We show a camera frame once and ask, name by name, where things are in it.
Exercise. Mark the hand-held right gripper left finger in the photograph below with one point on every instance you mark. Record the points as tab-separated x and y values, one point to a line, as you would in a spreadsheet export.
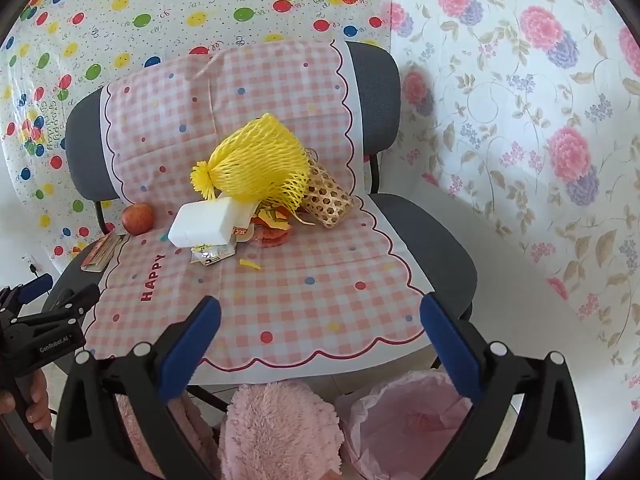
199	332

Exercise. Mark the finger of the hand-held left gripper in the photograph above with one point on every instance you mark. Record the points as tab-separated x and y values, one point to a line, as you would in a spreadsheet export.
75	302
35	286

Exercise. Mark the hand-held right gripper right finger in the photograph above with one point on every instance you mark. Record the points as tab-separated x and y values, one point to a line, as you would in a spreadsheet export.
445	345

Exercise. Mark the bin with pink bag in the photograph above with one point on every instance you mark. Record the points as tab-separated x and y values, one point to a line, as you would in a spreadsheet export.
400	430

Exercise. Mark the white foam block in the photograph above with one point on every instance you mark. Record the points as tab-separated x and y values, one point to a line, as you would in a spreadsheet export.
205	222

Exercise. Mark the yellow foam net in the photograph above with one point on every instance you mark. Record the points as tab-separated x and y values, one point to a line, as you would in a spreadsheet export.
255	160

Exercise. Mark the person's left hand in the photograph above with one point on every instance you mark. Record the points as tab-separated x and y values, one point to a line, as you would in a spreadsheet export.
36	397

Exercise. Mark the brown flat packet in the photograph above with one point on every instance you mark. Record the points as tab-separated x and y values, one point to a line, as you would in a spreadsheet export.
100	255

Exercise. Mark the small yellow black packet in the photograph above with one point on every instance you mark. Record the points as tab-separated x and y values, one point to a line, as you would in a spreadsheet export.
212	253

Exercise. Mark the small yellow scrap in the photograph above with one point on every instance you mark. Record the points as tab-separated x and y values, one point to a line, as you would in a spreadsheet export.
248	263

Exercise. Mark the grey office chair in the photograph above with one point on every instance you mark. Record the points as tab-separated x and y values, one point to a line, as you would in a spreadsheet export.
435	245

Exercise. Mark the red apple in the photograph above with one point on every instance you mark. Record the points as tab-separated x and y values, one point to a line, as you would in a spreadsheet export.
137	217

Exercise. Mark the pink checked paper cloth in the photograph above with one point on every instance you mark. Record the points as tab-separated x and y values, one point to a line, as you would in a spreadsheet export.
310	300

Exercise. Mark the orange crumpled scrap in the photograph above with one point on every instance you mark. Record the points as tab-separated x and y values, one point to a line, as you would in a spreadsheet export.
270	235

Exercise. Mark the yellow paper strips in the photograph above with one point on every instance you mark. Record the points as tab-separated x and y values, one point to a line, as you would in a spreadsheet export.
280	212

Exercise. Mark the woven bamboo basket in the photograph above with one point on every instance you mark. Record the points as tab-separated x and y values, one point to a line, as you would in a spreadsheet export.
327	202

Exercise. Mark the floral backdrop cloth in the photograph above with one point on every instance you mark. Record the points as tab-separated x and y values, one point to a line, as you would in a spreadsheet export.
500	110

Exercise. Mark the wall socket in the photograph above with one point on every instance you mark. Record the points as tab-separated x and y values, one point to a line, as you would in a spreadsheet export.
32	266

